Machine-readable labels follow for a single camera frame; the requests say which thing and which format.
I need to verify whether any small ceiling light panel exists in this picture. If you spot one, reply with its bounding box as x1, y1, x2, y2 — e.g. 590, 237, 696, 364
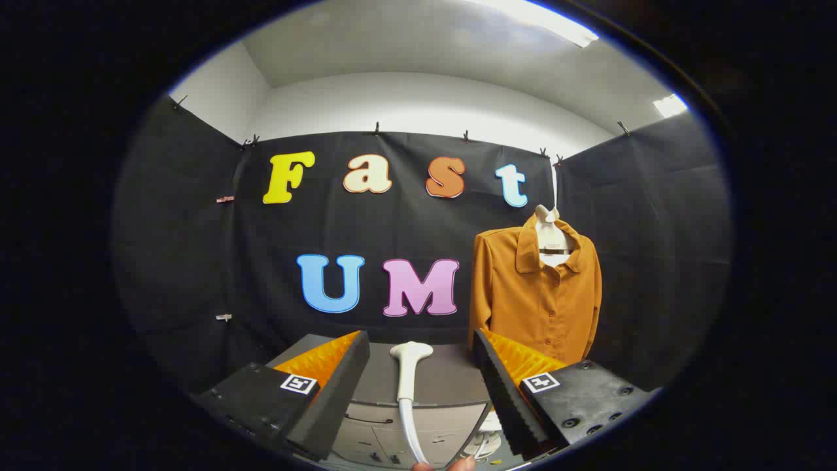
653, 94, 689, 118

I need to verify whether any black backdrop cloth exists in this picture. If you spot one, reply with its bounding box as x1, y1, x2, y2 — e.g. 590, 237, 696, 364
111, 95, 732, 393

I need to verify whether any orange button shirt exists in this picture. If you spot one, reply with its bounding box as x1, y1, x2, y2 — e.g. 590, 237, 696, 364
468, 215, 603, 366

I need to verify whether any long ceiling light panel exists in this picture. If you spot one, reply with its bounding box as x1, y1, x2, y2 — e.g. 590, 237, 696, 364
471, 0, 599, 48

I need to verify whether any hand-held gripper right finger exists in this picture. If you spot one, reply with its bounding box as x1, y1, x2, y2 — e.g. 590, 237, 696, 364
472, 327, 662, 462

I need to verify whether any grey cabinet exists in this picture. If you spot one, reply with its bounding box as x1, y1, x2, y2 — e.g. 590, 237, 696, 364
265, 334, 498, 468

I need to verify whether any white garment steamer head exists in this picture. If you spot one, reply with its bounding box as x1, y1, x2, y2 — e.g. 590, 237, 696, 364
390, 341, 434, 402

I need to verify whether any row of black cloth clips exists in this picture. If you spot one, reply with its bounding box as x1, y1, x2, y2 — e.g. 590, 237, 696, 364
173, 95, 632, 164

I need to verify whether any white garment steamer hose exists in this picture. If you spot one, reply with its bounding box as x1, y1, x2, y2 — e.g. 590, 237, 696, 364
398, 399, 430, 466

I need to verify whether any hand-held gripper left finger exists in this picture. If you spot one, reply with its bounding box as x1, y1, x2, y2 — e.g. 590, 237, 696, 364
190, 330, 371, 462

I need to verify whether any white clothes hanger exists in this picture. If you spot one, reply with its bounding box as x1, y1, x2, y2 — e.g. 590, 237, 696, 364
533, 204, 576, 268

